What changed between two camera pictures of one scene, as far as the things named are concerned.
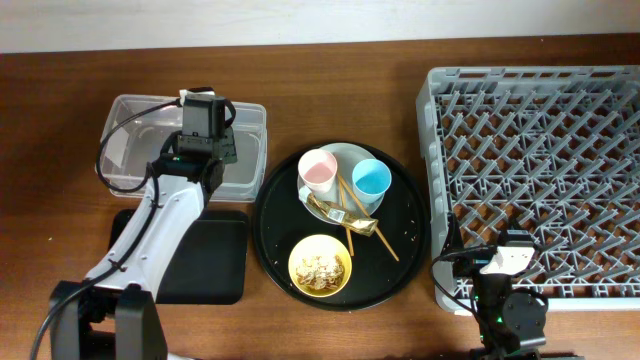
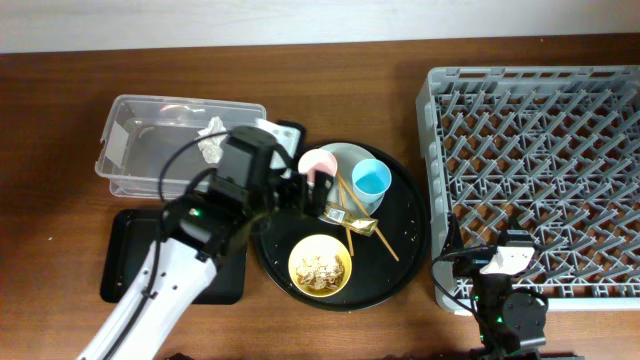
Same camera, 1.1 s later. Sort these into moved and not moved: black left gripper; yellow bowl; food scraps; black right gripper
Moved: black left gripper
Not moved: food scraps; black right gripper; yellow bowl
